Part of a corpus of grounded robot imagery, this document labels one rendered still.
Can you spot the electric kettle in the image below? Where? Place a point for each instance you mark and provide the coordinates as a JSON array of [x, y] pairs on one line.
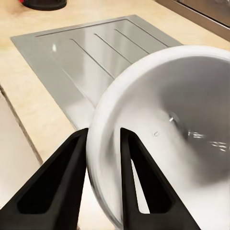
[[45, 5]]

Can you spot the cabinet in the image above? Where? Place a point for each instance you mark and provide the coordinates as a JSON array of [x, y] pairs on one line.
[[21, 126]]

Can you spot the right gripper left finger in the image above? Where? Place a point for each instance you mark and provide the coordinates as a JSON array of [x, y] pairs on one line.
[[51, 198]]

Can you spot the drop in sink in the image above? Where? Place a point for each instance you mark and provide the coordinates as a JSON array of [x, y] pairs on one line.
[[78, 63]]

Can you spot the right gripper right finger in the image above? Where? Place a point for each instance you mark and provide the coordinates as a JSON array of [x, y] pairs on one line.
[[167, 211]]

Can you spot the coffee cup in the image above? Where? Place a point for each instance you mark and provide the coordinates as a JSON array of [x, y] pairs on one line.
[[177, 101]]

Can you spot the countertop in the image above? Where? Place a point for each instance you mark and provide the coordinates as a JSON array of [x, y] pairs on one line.
[[42, 119]]

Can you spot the fixed window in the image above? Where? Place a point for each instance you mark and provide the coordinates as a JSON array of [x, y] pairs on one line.
[[213, 15]]

